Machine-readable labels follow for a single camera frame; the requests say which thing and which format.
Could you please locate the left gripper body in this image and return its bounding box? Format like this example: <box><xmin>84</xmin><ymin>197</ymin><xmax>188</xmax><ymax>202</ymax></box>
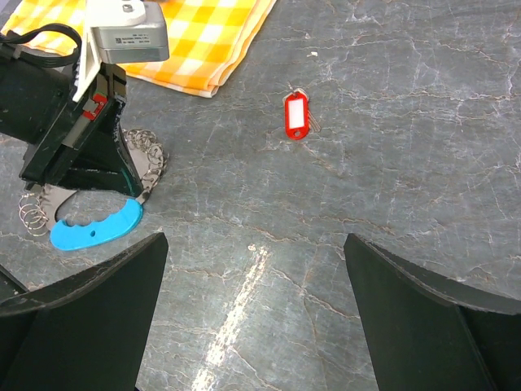
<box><xmin>0</xmin><ymin>40</ymin><xmax>127</xmax><ymax>180</ymax></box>

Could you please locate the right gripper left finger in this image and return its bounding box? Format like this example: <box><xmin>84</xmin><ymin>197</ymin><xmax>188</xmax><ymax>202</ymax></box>
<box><xmin>1</xmin><ymin>232</ymin><xmax>169</xmax><ymax>390</ymax></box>

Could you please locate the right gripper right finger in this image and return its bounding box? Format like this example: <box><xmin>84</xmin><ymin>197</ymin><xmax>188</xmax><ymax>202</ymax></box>
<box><xmin>344</xmin><ymin>233</ymin><xmax>520</xmax><ymax>390</ymax></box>

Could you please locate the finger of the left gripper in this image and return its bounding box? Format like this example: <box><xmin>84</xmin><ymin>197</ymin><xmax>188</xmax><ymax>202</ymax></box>
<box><xmin>20</xmin><ymin>125</ymin><xmax>143</xmax><ymax>196</ymax></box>

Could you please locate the red tag key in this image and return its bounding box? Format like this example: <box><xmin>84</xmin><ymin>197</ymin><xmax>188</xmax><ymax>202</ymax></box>
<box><xmin>283</xmin><ymin>88</ymin><xmax>322</xmax><ymax>141</ymax></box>

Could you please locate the orange white checkered cloth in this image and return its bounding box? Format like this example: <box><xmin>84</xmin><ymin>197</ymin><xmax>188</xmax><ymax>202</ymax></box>
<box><xmin>1</xmin><ymin>0</ymin><xmax>276</xmax><ymax>98</ymax></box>

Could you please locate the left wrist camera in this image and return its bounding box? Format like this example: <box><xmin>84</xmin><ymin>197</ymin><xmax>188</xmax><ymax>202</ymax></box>
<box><xmin>72</xmin><ymin>0</ymin><xmax>169</xmax><ymax>102</ymax></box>

